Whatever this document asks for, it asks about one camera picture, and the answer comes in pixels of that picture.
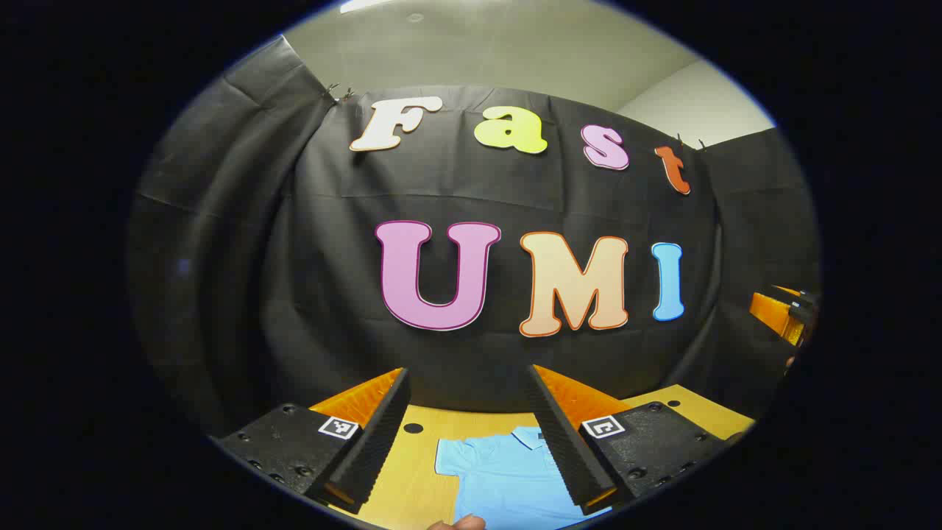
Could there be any light blue T-shirt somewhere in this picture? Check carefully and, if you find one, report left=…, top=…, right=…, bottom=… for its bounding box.
left=434, top=425, right=613, bottom=530

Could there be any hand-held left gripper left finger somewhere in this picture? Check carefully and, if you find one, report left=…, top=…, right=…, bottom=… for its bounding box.
left=212, top=367, right=413, bottom=515

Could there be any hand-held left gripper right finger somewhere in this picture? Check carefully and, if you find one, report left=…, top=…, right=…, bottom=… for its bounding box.
left=525, top=364, right=740, bottom=516

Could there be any black backdrop cloth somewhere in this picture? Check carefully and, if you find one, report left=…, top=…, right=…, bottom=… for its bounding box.
left=127, top=35, right=821, bottom=439

